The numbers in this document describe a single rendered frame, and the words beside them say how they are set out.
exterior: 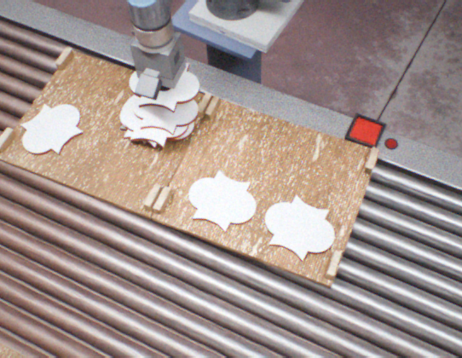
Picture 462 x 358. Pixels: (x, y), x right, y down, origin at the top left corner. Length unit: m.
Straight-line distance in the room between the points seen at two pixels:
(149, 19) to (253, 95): 0.47
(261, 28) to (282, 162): 0.45
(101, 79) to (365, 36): 1.64
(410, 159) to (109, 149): 0.70
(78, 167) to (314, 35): 1.72
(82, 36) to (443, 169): 0.98
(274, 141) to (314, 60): 1.42
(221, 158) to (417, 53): 1.68
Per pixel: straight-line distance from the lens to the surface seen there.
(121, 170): 1.39
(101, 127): 1.46
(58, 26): 1.73
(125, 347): 1.25
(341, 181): 1.36
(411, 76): 2.81
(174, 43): 1.19
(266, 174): 1.35
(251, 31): 1.66
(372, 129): 1.45
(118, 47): 1.64
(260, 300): 1.25
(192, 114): 1.36
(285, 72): 2.74
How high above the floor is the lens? 2.11
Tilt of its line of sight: 60 degrees down
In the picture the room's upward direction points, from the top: 4 degrees counter-clockwise
